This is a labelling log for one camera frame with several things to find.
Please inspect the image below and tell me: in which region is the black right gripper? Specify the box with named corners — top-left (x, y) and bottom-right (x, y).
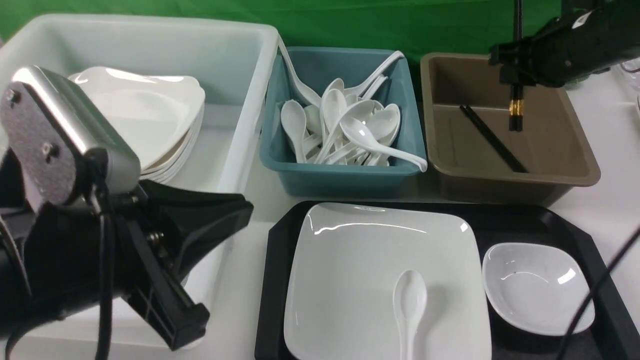
top-left (489, 5), bottom-right (640, 88)

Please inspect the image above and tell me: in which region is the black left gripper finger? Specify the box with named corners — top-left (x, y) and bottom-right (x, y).
top-left (140, 180), bottom-right (254, 280)

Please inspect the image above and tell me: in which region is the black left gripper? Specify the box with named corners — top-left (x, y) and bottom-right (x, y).
top-left (1, 150), bottom-right (210, 351)

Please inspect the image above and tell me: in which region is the black chopstick gold band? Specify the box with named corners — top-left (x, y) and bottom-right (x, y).
top-left (514, 0), bottom-right (525, 132)
top-left (509, 0), bottom-right (520, 132)

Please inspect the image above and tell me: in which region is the large white square plate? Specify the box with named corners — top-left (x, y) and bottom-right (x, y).
top-left (283, 202), bottom-right (492, 360)

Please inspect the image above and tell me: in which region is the white spoon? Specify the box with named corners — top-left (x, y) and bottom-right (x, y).
top-left (280, 100), bottom-right (307, 164)
top-left (278, 37), bottom-right (322, 109)
top-left (343, 50), bottom-right (405, 97)
top-left (339, 116), bottom-right (428, 173)
top-left (392, 269), bottom-right (428, 360)

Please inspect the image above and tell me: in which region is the small white sauce dish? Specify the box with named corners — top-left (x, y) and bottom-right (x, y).
top-left (482, 243), bottom-right (590, 337)

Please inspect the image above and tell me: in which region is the green cloth backdrop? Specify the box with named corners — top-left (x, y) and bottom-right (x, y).
top-left (0, 0), bottom-right (566, 63)

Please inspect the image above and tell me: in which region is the stack of white square plates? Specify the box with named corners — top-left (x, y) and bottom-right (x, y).
top-left (69, 66), bottom-right (206, 183)

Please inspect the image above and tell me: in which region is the black chopstick in brown bin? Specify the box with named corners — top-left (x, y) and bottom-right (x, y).
top-left (459, 104), bottom-right (528, 174)

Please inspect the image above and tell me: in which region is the large white plastic tub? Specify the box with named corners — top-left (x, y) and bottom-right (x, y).
top-left (1, 14), bottom-right (278, 350)

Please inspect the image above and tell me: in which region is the brown plastic bin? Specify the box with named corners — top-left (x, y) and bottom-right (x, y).
top-left (420, 53), bottom-right (601, 206)

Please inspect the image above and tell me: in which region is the white spoon over bin edge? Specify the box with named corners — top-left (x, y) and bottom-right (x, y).
top-left (339, 116), bottom-right (428, 173)

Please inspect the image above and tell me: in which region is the teal plastic bin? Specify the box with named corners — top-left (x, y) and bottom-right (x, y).
top-left (259, 47), bottom-right (426, 199)

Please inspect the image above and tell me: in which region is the black serving tray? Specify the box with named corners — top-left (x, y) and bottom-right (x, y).
top-left (254, 200), bottom-right (640, 360)

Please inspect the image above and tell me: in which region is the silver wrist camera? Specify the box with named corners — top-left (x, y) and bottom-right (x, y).
top-left (1, 65), bottom-right (141, 211)

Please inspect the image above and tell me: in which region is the black cable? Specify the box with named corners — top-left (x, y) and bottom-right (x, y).
top-left (556, 227), bottom-right (640, 360)

